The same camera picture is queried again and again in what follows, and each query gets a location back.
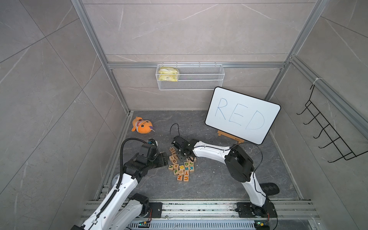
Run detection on black wire hook rack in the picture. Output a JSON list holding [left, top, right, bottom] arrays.
[[296, 85, 368, 163]]

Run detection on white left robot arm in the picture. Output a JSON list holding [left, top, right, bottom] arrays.
[[72, 138, 168, 230]]

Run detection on whiteboard with RED written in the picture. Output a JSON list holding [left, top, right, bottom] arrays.
[[205, 87, 281, 145]]

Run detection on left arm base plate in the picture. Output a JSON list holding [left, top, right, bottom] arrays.
[[138, 202, 163, 218]]

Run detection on wooden easel stand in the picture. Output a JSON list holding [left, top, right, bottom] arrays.
[[218, 130, 245, 144]]

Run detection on white wire mesh basket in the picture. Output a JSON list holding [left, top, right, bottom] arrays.
[[155, 64, 225, 91]]

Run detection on black oval pad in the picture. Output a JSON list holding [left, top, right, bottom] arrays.
[[260, 183, 280, 196]]

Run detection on yellow packet in basket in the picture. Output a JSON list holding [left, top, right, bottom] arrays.
[[158, 67, 180, 82]]

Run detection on orange plush toy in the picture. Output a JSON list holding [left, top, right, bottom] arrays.
[[131, 117, 153, 134]]

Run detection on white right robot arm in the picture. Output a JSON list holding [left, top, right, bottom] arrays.
[[172, 135, 280, 219]]

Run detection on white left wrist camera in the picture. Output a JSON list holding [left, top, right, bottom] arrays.
[[147, 139, 158, 147]]

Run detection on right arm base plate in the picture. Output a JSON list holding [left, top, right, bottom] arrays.
[[235, 200, 278, 218]]

